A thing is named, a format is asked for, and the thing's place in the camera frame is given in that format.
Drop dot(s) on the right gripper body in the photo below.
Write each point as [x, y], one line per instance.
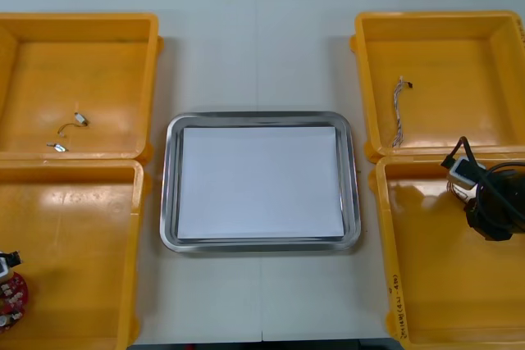
[488, 229]

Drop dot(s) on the round red circuit board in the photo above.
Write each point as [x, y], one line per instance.
[16, 292]

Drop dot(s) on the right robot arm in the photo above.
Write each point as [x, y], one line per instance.
[504, 194]

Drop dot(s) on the yellow-orange plastic bin with handwriting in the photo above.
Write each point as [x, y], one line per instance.
[443, 284]

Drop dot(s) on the white sheet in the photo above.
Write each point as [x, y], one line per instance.
[262, 182]

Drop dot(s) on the steel tray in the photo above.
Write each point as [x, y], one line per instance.
[169, 202]

